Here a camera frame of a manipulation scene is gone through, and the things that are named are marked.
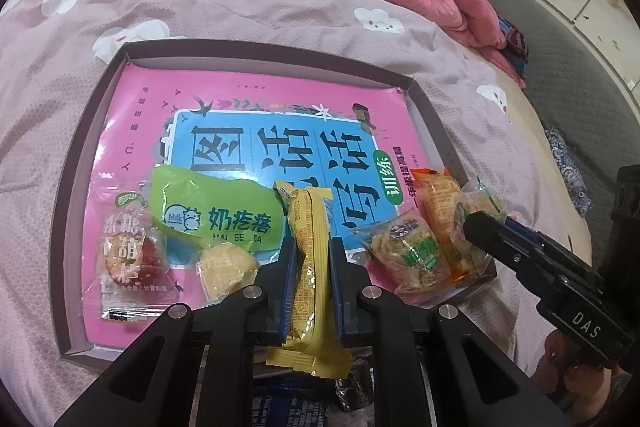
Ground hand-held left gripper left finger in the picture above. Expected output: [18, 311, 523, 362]
[52, 234, 301, 427]

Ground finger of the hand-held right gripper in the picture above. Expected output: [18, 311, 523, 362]
[502, 217, 576, 260]
[462, 211, 547, 282]

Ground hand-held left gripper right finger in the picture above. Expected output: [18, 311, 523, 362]
[327, 237, 573, 427]

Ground long yellow snack packet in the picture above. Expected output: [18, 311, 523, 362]
[265, 181, 353, 380]

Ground clear pale snack packet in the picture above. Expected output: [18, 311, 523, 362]
[452, 177, 502, 270]

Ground clear green-label cracker packet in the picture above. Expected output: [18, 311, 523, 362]
[352, 211, 451, 297]

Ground green packet with yellow block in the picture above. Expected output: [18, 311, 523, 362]
[150, 163, 282, 308]

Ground grey cardboard box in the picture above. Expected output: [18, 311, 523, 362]
[54, 38, 498, 358]

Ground person's right hand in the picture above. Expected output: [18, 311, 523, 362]
[535, 329, 636, 415]

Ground grey patterned cloth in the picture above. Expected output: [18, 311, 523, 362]
[544, 127, 590, 219]

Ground orange snack packet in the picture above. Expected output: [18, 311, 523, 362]
[412, 168, 483, 280]

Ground dark brown snack packet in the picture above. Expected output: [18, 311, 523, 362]
[334, 354, 376, 414]

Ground beige mattress cover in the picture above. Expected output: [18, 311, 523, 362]
[492, 72, 596, 268]

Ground dark blue snack packet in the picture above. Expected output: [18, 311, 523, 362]
[251, 389, 331, 427]

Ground clear red candy packet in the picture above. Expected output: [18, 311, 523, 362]
[87, 187, 183, 325]

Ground striped dark clothes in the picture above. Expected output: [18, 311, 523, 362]
[497, 14, 531, 88]

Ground pink and blue book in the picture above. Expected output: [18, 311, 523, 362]
[82, 59, 458, 350]

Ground printed mauve bedsheet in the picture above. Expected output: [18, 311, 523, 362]
[0, 0, 591, 427]

